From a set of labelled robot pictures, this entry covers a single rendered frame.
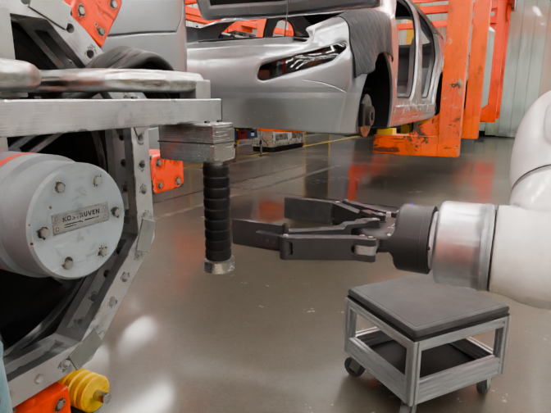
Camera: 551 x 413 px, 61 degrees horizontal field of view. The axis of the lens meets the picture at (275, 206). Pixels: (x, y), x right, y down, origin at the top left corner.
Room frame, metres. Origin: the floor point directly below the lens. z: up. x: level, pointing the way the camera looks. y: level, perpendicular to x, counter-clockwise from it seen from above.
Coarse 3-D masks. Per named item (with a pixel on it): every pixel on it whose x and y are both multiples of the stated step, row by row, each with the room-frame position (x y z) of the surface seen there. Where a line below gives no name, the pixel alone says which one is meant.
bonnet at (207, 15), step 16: (208, 0) 4.39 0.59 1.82; (224, 0) 4.34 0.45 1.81; (240, 0) 4.27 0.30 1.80; (256, 0) 4.21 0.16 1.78; (272, 0) 4.14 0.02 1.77; (304, 0) 4.01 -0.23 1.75; (320, 0) 3.95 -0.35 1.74; (336, 0) 3.89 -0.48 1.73; (352, 0) 3.84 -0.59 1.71; (368, 0) 3.77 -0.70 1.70; (208, 16) 4.45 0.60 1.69; (224, 16) 4.42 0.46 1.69; (240, 16) 4.37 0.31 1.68; (256, 16) 4.30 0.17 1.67; (272, 16) 4.23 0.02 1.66
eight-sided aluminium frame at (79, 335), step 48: (0, 0) 0.59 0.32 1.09; (48, 0) 0.64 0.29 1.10; (48, 48) 0.69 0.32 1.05; (96, 48) 0.71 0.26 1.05; (96, 96) 0.75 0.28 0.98; (144, 144) 0.78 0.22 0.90; (144, 192) 0.78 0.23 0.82; (144, 240) 0.77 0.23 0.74; (96, 288) 0.72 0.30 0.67; (48, 336) 0.66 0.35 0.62; (96, 336) 0.66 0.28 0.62; (48, 384) 0.59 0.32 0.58
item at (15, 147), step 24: (24, 48) 0.71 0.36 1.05; (48, 96) 0.79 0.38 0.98; (24, 144) 0.70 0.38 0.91; (48, 144) 0.85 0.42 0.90; (72, 144) 0.82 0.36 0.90; (96, 144) 0.80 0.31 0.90; (0, 288) 0.77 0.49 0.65; (24, 288) 0.76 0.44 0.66; (48, 288) 0.74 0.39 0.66; (72, 288) 0.73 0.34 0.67; (0, 312) 0.71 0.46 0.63; (24, 312) 0.70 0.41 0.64; (48, 312) 0.69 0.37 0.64; (0, 336) 0.64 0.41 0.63; (24, 336) 0.65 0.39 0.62
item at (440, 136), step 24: (456, 0) 3.70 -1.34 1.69; (456, 24) 3.70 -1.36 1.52; (456, 48) 3.69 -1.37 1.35; (456, 72) 3.68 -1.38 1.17; (456, 96) 3.68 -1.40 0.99; (432, 120) 3.77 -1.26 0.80; (456, 120) 3.67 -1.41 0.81; (384, 144) 3.92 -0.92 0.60; (408, 144) 3.83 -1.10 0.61; (432, 144) 3.75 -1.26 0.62; (456, 144) 3.66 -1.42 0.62
